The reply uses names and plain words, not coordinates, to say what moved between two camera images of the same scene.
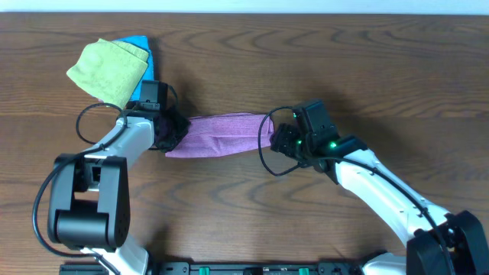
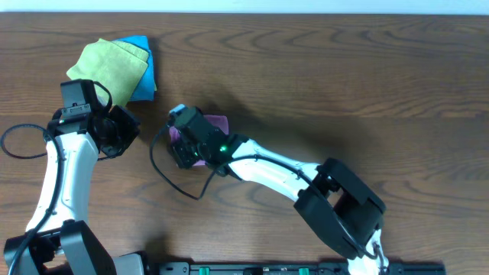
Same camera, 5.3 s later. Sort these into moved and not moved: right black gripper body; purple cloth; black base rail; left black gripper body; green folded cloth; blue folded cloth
Moved: right black gripper body; purple cloth; left black gripper body
Not moved: blue folded cloth; black base rail; green folded cloth
